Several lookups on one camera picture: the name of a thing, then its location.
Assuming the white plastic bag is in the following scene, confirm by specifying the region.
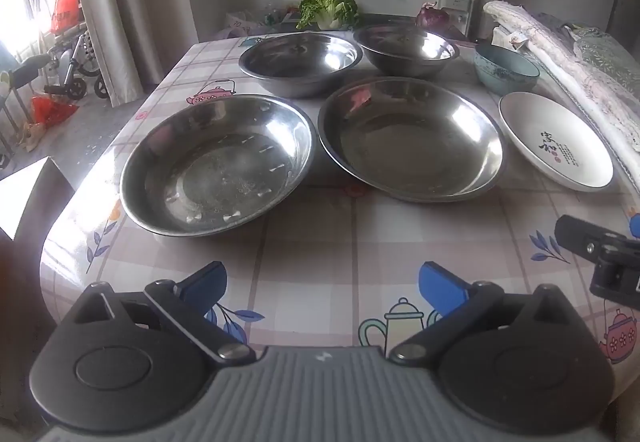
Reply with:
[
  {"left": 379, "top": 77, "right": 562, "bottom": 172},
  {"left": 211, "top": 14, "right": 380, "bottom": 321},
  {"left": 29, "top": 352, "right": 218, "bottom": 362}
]
[{"left": 224, "top": 12, "right": 273, "bottom": 41}]

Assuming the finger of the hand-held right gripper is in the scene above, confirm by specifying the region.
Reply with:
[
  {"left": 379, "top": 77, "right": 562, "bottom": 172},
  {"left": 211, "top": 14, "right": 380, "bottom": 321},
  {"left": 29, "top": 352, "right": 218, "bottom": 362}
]
[{"left": 554, "top": 214, "right": 629, "bottom": 265}]

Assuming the deep steel bowl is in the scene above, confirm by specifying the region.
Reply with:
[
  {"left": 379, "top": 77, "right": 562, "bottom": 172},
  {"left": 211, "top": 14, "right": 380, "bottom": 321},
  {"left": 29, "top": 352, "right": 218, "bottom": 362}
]
[{"left": 353, "top": 26, "right": 461, "bottom": 77}]

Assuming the wheelchair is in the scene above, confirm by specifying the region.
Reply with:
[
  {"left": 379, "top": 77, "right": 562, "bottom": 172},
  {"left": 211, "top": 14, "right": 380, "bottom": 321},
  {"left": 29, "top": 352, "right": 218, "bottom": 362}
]
[{"left": 42, "top": 29, "right": 108, "bottom": 100}]

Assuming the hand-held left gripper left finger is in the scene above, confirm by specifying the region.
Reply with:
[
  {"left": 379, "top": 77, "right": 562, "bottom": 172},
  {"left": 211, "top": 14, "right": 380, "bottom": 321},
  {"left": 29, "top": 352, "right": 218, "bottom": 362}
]
[{"left": 72, "top": 261, "right": 261, "bottom": 365}]

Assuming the blue ceramic bowl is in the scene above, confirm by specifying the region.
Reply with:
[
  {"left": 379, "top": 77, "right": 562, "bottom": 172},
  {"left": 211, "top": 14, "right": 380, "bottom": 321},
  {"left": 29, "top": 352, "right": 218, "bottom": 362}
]
[{"left": 474, "top": 44, "right": 542, "bottom": 96}]

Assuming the green lace pillow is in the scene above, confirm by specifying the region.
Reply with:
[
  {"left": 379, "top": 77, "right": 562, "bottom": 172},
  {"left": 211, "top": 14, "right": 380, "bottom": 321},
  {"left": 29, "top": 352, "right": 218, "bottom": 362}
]
[{"left": 575, "top": 29, "right": 640, "bottom": 95}]

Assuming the purple onion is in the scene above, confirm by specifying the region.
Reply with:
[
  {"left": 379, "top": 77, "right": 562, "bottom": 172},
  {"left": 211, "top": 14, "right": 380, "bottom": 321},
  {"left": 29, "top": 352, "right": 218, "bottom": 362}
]
[{"left": 416, "top": 4, "right": 451, "bottom": 28}]

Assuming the cardboard box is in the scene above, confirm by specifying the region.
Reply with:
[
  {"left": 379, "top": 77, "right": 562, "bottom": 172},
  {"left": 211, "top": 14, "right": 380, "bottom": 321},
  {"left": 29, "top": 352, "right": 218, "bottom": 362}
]
[{"left": 0, "top": 156, "right": 77, "bottom": 243}]

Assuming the wide shallow steel basin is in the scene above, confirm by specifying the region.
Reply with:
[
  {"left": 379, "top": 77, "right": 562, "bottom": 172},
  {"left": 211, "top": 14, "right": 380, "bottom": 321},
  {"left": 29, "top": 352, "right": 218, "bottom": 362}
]
[{"left": 238, "top": 32, "right": 364, "bottom": 98}]

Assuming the white rolled quilt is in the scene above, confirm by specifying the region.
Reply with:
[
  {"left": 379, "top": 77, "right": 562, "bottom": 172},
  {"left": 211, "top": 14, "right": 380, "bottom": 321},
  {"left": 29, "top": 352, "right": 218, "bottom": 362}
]
[{"left": 482, "top": 0, "right": 640, "bottom": 147}]

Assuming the napa cabbage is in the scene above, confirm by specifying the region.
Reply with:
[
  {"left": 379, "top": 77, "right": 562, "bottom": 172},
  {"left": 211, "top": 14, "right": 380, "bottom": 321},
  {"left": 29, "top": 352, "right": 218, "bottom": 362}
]
[{"left": 296, "top": 0, "right": 360, "bottom": 31}]

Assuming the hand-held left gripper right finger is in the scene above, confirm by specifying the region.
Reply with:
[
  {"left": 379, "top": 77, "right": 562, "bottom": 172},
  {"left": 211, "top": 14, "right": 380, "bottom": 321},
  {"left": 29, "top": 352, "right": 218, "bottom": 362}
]
[{"left": 389, "top": 261, "right": 573, "bottom": 365}]

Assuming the black padded seat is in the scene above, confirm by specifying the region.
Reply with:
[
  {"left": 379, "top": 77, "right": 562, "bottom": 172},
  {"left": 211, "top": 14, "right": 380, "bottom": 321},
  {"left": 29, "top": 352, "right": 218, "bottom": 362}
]
[{"left": 7, "top": 56, "right": 53, "bottom": 90}]

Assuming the red hanging plastic bag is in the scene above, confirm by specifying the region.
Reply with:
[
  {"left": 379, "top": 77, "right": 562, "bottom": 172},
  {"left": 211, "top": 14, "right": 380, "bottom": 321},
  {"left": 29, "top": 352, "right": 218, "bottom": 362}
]
[{"left": 50, "top": 0, "right": 83, "bottom": 35}]

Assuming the red crumpled bag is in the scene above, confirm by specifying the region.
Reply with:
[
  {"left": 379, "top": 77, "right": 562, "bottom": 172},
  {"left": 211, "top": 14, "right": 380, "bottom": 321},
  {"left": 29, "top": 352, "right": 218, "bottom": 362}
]
[{"left": 31, "top": 96, "right": 80, "bottom": 123}]

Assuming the white ceramic plate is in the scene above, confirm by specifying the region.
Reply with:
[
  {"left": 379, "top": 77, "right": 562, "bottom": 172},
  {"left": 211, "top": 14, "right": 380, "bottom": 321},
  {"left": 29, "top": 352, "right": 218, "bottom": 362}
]
[{"left": 498, "top": 92, "right": 615, "bottom": 193}]

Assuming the large speckled steel plate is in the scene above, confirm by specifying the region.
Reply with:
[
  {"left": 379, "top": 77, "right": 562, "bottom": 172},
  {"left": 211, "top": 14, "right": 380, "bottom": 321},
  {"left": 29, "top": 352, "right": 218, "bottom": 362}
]
[{"left": 119, "top": 93, "right": 317, "bottom": 239}]

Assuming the beige crumpled bag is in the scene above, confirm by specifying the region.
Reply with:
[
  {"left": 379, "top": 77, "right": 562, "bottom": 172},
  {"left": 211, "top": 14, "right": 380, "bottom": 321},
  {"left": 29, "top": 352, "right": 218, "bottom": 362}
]
[{"left": 17, "top": 122, "right": 48, "bottom": 153}]

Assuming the white water dispenser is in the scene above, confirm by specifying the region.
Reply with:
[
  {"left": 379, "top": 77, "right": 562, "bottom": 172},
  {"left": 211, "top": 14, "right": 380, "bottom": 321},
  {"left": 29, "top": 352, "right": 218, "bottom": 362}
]
[{"left": 435, "top": 0, "right": 475, "bottom": 37}]

